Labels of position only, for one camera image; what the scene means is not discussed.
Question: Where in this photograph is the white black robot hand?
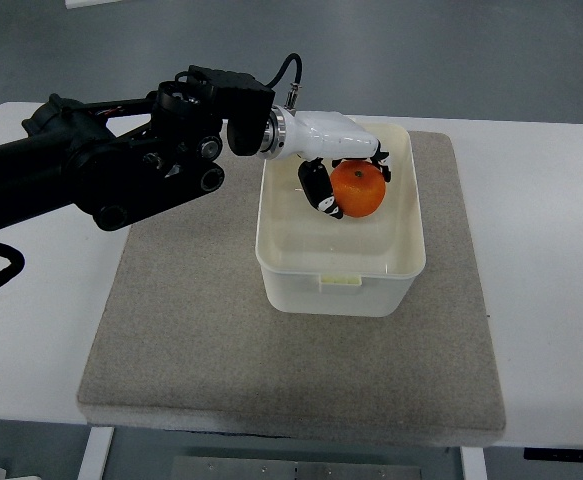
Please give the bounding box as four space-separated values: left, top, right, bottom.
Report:
258 106 391 219

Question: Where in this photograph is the orange fruit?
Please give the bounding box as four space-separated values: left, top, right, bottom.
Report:
330 160 386 218

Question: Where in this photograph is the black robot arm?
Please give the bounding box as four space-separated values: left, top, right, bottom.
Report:
0 66 275 231

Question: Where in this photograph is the white plastic box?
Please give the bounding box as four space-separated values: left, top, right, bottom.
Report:
255 123 426 317

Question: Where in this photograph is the grey felt mat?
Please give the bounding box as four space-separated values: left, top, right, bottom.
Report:
77 131 506 446

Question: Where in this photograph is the white right table leg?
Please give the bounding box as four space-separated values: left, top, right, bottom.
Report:
460 447 488 480

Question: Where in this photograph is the white table leg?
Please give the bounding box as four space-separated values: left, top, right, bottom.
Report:
77 427 115 480
460 447 488 480

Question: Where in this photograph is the white left table leg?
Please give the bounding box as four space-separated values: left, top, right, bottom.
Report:
77 427 115 480

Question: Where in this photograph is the black table control panel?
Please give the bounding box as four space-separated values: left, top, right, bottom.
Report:
523 448 583 463

